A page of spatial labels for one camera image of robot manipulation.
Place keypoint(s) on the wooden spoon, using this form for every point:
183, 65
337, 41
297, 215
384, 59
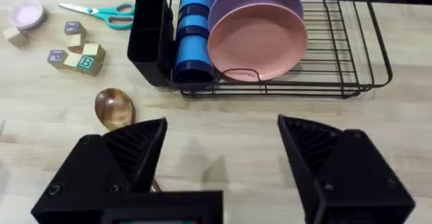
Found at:
114, 108

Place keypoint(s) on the heap of wooden letter blocks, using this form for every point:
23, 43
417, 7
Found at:
84, 60

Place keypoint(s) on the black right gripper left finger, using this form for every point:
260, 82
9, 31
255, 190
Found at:
101, 170

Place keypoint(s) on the black cutlery holder box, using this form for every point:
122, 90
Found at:
148, 38

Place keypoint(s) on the plain wooden toy block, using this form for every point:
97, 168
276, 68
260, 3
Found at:
14, 36

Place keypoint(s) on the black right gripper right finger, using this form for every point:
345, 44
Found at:
351, 180

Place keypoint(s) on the pink plate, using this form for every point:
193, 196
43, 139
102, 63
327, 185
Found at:
258, 42

